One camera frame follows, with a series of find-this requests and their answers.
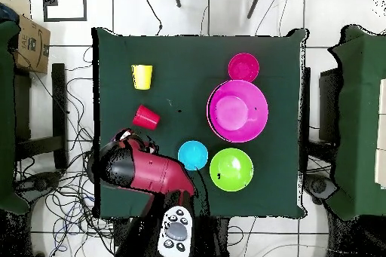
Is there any small light blue bowl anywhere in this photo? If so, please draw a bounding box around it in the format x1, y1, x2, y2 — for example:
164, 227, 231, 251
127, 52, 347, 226
177, 140, 209, 172

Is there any yellow cup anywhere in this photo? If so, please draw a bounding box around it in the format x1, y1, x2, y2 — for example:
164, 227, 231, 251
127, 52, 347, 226
130, 64, 154, 91

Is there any tangle of cables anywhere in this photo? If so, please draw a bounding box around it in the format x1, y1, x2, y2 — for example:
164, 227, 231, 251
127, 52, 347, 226
14, 47, 121, 257

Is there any small crimson bowl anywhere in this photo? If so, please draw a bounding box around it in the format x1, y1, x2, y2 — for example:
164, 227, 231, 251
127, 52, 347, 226
228, 52, 260, 83

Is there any large pink bowl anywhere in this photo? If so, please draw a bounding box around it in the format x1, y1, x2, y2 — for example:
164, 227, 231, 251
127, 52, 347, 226
206, 79, 269, 144

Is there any red cup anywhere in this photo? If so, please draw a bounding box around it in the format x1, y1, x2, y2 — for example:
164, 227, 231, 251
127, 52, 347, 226
131, 104, 161, 131

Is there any black cable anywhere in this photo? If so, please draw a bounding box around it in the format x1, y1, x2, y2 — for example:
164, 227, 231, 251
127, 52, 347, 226
141, 0, 164, 36

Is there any black stool frame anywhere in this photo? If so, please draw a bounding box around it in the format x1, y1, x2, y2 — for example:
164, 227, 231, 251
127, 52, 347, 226
13, 63, 69, 170

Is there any dark green tablecloth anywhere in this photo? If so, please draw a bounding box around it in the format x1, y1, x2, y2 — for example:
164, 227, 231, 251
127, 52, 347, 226
91, 26, 310, 219

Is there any black chair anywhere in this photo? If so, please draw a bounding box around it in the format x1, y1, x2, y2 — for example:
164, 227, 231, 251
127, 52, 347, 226
318, 68, 343, 143

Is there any green bowl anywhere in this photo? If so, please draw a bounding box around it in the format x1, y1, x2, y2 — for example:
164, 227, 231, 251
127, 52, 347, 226
209, 147, 255, 192

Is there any green clothed side table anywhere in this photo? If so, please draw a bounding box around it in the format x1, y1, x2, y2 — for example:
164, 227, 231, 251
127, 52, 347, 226
0, 20, 31, 216
326, 24, 386, 222

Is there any black pedestal leg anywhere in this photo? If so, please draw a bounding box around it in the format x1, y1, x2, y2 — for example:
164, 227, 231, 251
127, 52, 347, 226
302, 173, 337, 202
14, 171, 63, 197

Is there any black power adapter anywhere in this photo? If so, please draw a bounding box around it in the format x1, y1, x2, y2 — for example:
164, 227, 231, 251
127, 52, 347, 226
113, 219, 131, 246

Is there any cardboard box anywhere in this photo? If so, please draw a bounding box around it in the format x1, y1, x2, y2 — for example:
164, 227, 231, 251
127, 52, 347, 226
11, 14, 51, 75

